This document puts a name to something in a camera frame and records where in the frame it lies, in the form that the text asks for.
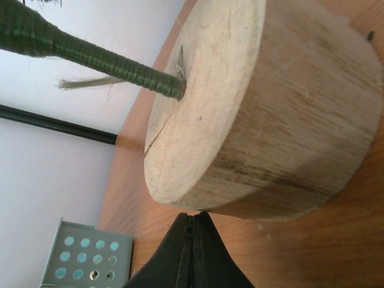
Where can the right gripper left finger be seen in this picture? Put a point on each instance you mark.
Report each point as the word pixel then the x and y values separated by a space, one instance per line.
pixel 170 265

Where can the small green christmas tree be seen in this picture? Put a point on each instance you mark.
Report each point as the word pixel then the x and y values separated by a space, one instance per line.
pixel 265 109

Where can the blue plastic basket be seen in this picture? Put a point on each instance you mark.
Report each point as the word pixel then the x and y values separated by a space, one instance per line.
pixel 82 256

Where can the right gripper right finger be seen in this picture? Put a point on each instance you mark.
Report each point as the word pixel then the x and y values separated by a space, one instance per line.
pixel 212 264

